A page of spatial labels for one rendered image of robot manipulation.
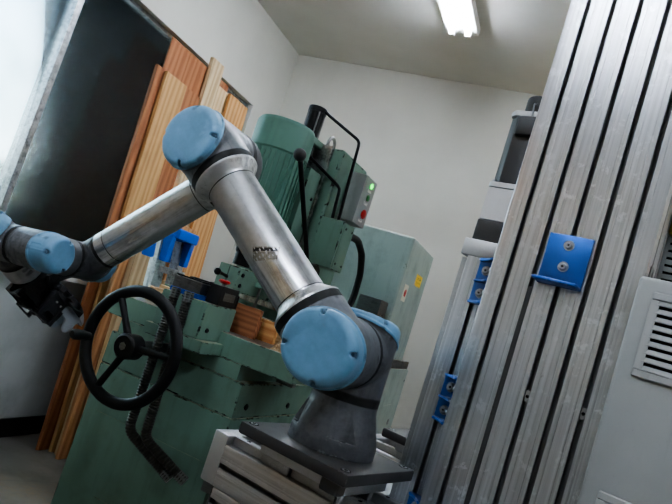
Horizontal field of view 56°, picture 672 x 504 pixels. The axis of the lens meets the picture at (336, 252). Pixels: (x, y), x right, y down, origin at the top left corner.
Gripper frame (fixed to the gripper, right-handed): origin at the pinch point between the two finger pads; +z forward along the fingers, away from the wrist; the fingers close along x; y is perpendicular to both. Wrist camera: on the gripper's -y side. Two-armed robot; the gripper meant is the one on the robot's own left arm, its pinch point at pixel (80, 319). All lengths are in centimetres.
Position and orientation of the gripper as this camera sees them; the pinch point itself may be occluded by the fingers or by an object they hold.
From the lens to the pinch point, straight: 157.8
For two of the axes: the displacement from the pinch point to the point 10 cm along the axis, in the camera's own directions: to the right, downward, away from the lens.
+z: 1.7, 6.5, 7.4
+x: 8.8, 2.5, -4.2
